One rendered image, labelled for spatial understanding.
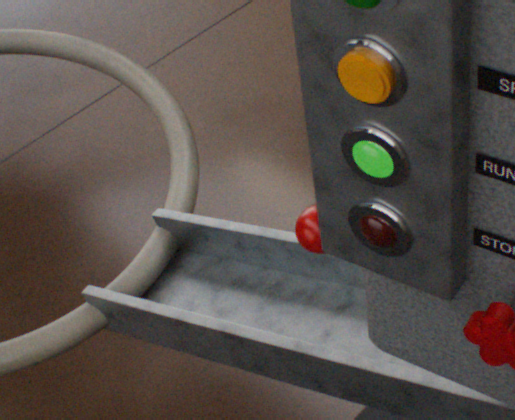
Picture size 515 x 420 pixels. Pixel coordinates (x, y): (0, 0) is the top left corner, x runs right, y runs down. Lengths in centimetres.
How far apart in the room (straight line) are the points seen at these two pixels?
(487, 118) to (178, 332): 50
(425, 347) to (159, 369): 155
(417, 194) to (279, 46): 233
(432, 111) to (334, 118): 6
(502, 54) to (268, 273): 56
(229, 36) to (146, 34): 24
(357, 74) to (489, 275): 15
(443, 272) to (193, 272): 51
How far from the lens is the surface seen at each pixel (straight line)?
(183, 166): 110
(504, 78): 46
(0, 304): 237
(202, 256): 103
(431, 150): 48
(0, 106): 287
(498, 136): 48
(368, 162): 50
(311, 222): 66
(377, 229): 53
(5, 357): 99
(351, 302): 91
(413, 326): 62
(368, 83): 46
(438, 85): 46
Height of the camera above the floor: 171
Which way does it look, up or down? 46 degrees down
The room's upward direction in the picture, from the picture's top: 10 degrees counter-clockwise
